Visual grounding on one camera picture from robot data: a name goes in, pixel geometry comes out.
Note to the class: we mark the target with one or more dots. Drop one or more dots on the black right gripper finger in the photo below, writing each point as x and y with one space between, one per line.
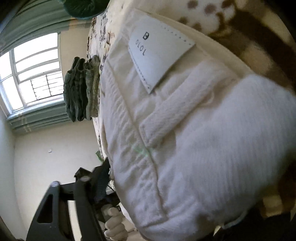
52 220

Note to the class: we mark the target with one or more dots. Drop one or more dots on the white pants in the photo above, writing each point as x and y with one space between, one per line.
189 138

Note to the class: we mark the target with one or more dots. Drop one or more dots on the white gloved left hand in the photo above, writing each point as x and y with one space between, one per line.
114 228

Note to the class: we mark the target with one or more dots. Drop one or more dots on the left teal curtain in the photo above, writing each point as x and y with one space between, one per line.
37 118

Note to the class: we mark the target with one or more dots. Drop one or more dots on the teal curtain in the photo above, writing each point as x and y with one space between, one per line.
37 118
35 19

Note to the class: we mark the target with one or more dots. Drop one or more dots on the stack of folded jeans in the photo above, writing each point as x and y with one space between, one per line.
81 84

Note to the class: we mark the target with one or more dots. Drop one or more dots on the barred window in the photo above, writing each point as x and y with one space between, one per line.
31 73

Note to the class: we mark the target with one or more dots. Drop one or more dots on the right teal curtain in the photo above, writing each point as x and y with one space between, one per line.
35 19

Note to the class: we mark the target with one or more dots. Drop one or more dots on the dark green folded blanket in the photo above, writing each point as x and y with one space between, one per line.
84 9

